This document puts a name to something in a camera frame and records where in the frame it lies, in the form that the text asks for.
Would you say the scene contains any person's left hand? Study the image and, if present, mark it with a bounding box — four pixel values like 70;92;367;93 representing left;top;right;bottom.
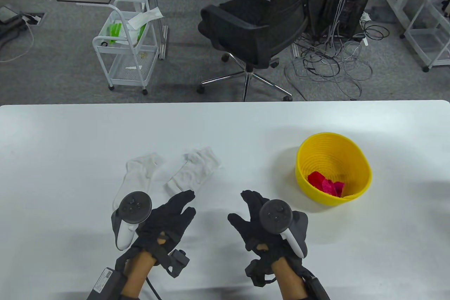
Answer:
132;190;196;255

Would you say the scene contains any person's right hand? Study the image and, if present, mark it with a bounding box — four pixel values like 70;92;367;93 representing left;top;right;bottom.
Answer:
228;190;304;266

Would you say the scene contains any white sock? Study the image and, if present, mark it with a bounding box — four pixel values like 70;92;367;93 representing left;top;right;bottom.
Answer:
112;153;165;210
165;147;222;197

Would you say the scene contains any person's right forearm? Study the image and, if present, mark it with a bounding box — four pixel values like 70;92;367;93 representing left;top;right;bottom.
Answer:
272;260;307;300

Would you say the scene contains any person's left forearm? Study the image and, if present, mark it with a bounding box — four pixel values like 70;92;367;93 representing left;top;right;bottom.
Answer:
121;250;157;299

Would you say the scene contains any yellow woven basket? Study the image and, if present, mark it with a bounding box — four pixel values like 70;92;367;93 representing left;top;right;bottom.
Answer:
296;132;372;206

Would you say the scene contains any silver metal stand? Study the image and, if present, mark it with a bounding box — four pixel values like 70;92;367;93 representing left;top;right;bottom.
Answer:
147;0;169;60

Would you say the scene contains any white green wipes pack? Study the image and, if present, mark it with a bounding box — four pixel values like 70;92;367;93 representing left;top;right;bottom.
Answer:
121;25;148;46

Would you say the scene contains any green plastic packet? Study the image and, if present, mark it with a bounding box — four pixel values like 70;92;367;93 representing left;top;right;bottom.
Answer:
108;22;123;44

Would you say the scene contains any black mesh office chair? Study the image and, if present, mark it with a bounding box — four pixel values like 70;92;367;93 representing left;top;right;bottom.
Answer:
197;0;329;102

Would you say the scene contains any white paper towel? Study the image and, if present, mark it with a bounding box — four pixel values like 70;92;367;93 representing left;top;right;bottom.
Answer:
127;7;164;30

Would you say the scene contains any floor power socket box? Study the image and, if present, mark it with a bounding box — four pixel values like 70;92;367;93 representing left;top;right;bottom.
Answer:
22;12;46;26

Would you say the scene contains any white metal rack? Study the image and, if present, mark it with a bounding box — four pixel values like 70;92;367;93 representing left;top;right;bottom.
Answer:
404;0;450;72

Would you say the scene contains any white wire utility cart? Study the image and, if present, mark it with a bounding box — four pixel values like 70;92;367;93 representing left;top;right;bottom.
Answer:
92;0;160;96

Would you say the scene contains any tangle of floor cables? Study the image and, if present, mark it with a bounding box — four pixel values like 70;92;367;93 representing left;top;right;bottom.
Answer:
284;15;390;101

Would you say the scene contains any white desk leg frame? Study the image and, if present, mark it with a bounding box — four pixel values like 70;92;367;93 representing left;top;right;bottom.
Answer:
383;0;428;39

